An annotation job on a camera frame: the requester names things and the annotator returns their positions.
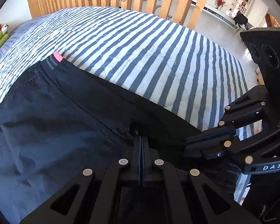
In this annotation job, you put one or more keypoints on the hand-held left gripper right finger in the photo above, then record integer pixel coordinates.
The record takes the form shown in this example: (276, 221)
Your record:
(145, 161)

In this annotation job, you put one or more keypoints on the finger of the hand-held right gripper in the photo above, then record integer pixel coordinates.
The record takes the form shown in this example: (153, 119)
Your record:
(210, 134)
(205, 152)

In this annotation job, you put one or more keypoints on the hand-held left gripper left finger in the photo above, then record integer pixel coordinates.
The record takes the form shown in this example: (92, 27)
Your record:
(138, 161)

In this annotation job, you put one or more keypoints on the black pants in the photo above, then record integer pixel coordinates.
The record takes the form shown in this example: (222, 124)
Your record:
(49, 121)

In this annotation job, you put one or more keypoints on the chair with dark coat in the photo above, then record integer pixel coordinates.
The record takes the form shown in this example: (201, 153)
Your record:
(241, 19)

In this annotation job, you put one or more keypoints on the long white low cabinet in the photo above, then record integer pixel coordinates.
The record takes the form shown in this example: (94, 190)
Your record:
(215, 11)

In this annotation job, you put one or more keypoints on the red flower bouquet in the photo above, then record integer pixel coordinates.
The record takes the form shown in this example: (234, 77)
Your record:
(220, 2)

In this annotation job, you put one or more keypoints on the blue white striped blanket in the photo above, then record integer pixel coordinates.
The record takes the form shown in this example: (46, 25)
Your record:
(154, 51)

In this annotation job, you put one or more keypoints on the white wall shelf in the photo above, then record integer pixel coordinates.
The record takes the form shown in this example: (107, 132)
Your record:
(243, 1)

